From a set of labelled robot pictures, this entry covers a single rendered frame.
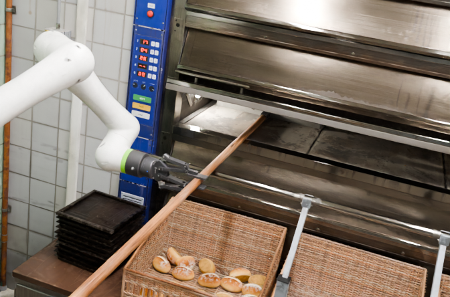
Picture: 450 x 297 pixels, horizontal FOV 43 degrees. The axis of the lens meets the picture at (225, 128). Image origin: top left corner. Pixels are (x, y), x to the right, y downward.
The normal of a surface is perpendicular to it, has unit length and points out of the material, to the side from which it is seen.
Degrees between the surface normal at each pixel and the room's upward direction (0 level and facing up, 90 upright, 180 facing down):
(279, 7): 70
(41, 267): 0
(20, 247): 90
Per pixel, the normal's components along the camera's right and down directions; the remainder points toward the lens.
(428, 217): -0.26, -0.07
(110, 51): -0.32, 0.25
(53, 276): 0.14, -0.94
